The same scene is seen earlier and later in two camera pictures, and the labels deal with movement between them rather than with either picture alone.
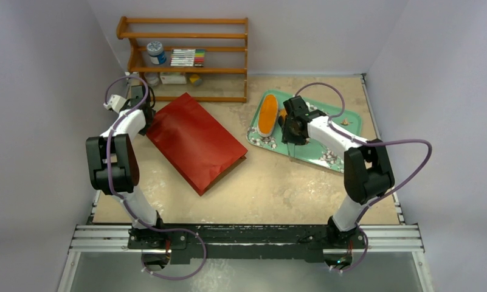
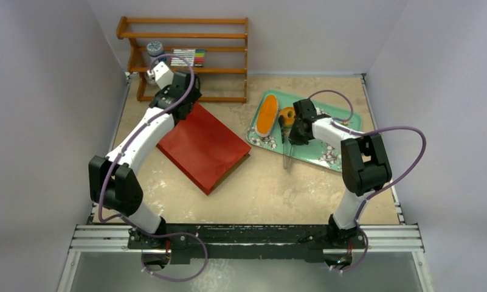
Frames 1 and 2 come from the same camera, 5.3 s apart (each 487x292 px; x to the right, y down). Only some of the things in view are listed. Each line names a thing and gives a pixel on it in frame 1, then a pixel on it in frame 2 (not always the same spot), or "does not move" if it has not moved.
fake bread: [268, 115] does not move
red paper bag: [198, 146] does not move
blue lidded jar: [155, 51] does not move
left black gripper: [144, 130] → [164, 92]
